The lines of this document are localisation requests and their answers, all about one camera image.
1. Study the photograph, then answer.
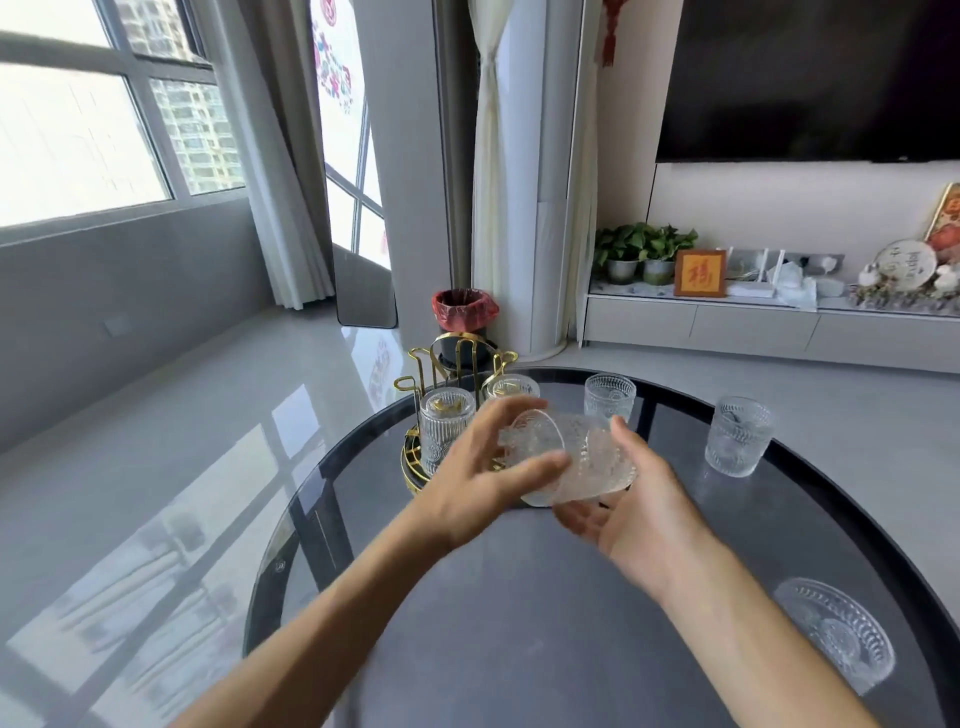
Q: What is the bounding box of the person's right hand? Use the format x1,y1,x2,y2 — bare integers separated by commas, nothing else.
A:
551,416,726,602

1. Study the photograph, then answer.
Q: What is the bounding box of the person's left hand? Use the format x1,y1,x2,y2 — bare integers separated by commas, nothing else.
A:
408,396,572,557

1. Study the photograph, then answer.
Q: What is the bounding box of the embossed clear glass cup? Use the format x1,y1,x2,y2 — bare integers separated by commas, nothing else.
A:
583,373,638,423
498,408,639,508
704,396,776,480
772,576,897,698
418,386,478,478
482,372,542,403

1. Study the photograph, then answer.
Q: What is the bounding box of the person's right forearm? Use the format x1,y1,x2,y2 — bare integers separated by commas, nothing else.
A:
658,541,883,728

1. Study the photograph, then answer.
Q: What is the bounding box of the person's left forearm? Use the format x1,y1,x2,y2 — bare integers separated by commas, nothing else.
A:
168,512,453,728

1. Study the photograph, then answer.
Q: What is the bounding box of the white television cabinet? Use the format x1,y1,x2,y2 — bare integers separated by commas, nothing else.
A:
576,280,960,376

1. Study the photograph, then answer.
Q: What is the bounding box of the trash bin with red bag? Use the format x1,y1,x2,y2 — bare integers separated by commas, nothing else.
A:
431,288,501,369

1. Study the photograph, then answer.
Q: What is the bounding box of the orange framed calligraphy picture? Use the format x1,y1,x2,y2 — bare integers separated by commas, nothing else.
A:
672,249,729,300

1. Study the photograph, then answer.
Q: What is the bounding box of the white router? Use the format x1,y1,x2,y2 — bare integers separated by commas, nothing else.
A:
718,246,786,300

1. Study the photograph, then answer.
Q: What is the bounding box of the green potted plant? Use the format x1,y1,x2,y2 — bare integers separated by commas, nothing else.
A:
593,222,655,285
641,224,700,288

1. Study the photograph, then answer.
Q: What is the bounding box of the white plastic bag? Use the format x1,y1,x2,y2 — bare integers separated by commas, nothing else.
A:
771,261,820,313

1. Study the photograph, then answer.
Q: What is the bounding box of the white standing air conditioner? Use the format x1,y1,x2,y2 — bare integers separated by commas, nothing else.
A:
495,0,588,363

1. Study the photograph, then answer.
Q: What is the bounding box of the tied white curtain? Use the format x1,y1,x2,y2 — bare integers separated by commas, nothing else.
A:
468,0,520,303

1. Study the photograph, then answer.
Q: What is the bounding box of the round decorative plate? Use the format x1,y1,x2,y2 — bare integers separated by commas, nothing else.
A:
873,237,939,293

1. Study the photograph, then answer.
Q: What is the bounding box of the colourful framed picture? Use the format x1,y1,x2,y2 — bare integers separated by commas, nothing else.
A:
921,181,960,265

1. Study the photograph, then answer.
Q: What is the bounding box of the white sheer curtain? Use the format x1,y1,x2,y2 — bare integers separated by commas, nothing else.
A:
189,0,336,312

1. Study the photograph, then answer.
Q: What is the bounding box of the red hanging knot ornament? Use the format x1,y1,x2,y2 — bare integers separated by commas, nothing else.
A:
599,0,629,68

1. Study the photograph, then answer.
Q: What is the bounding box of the red paper-cut window decoration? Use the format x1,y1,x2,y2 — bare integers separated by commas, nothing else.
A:
310,0,355,116

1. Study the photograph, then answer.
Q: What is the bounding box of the grey drape curtain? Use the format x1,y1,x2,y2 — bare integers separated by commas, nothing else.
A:
238,0,336,279

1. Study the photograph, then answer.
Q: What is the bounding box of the large window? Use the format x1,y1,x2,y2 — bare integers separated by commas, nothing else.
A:
0,0,250,247

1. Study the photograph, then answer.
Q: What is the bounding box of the gold wire cup rack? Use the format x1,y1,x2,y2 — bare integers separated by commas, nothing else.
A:
393,331,521,498

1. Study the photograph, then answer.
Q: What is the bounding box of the black wall television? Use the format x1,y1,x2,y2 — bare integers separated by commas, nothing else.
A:
655,0,960,165

